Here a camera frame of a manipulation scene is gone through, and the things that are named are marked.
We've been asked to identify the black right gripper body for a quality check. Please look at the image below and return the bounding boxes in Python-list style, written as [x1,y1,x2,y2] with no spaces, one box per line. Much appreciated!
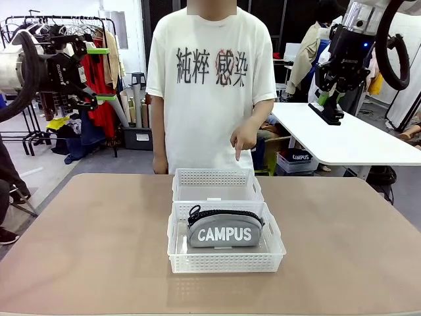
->
[328,26,376,82]

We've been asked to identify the dark clothes pile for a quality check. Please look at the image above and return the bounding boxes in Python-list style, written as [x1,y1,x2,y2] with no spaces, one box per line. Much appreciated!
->
[51,113,116,165]

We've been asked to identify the cream paper roll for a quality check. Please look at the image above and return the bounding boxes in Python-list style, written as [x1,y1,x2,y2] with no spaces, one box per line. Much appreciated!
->
[119,90,132,124]

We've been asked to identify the black stapler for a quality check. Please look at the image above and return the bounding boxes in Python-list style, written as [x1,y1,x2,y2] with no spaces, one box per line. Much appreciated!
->
[308,93,345,126]

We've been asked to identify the person's right hand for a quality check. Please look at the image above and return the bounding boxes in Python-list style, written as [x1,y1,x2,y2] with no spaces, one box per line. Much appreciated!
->
[152,155,170,175]

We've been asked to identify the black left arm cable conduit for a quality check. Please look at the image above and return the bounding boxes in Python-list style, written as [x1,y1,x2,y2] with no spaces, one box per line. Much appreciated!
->
[0,31,42,124]

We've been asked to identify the white tube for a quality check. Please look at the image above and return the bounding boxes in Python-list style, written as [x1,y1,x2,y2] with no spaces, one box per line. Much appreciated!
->
[133,84,143,128]

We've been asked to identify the seated person in dark trousers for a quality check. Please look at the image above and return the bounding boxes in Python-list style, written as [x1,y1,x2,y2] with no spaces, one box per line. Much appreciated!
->
[0,134,32,245]

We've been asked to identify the larger white plastic mesh basket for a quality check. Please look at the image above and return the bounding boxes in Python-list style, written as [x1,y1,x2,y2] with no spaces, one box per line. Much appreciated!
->
[166,200,287,274]

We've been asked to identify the beige hanging garment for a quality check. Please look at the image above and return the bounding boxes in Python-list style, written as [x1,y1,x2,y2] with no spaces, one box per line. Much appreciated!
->
[103,31,126,90]

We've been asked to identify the grey Campus pencil case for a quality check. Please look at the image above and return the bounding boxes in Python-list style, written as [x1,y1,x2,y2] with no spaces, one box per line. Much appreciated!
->
[186,204,265,248]

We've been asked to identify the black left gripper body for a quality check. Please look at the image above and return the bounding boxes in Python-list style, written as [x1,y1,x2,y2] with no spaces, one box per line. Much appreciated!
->
[45,53,75,95]

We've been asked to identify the white table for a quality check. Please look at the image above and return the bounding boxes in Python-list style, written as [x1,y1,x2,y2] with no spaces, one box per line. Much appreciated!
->
[271,102,421,167]

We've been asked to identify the person's left hand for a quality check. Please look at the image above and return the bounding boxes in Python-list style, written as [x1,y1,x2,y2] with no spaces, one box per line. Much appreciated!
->
[230,126,261,163]

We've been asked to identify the black bag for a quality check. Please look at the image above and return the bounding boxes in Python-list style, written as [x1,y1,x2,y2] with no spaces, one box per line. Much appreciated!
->
[364,165,397,205]

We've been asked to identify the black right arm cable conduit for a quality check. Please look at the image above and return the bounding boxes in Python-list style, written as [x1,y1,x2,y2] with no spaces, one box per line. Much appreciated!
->
[374,0,412,92]

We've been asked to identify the grey paper roll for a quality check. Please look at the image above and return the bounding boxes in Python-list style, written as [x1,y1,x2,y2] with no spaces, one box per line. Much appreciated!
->
[110,98,131,128]

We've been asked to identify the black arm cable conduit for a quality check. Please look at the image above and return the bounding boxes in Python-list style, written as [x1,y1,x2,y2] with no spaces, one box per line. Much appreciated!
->
[374,0,412,92]
[0,31,42,124]

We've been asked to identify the white partition panel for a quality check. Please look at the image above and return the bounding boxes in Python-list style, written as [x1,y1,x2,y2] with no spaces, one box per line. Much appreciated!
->
[385,32,421,131]

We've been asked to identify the cardboard box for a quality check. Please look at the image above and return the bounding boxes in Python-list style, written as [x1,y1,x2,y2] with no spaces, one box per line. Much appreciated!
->
[264,135,293,165]

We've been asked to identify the dark Campus pencil case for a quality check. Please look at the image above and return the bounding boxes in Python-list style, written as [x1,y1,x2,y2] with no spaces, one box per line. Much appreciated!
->
[284,148,313,164]

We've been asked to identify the seated person's bare legs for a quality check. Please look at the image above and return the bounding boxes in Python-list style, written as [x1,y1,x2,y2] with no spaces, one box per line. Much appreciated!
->
[396,111,421,147]

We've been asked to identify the smaller white plastic mesh basket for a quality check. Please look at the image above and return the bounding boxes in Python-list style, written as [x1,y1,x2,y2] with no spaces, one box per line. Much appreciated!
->
[171,167,265,203]

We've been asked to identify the grey storage bin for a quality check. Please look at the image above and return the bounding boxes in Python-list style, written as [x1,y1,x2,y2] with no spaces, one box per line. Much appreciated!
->
[123,126,154,151]

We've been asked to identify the person in white printed T-shirt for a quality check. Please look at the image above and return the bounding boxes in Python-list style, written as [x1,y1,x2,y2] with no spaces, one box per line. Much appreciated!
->
[145,5,278,175]

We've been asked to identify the mannequin in beige coat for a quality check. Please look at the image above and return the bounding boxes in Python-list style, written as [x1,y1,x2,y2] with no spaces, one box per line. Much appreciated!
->
[285,21,333,103]

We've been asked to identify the black clothes rack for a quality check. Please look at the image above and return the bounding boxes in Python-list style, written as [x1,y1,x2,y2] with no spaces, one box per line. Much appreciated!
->
[0,9,119,158]

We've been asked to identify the yellow-green garment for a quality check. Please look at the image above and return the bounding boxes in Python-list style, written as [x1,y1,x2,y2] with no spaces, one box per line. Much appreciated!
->
[45,117,72,132]

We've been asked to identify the red dress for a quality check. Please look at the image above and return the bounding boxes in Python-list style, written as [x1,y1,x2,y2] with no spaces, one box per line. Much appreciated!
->
[80,36,116,138]

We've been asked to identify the white basket under table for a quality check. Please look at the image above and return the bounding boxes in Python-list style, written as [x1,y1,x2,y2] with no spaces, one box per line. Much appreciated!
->
[276,149,319,174]

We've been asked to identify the green stool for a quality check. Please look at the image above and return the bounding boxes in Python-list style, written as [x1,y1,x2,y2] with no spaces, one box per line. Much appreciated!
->
[255,153,278,175]

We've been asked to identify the person's left forearm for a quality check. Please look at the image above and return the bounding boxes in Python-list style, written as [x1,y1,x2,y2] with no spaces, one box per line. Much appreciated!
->
[245,98,276,134]

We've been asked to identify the yellow garment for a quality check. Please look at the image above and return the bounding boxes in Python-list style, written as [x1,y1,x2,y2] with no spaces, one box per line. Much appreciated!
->
[367,70,384,96]

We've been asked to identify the black stool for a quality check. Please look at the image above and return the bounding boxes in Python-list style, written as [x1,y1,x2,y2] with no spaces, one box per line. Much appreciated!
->
[131,72,146,92]

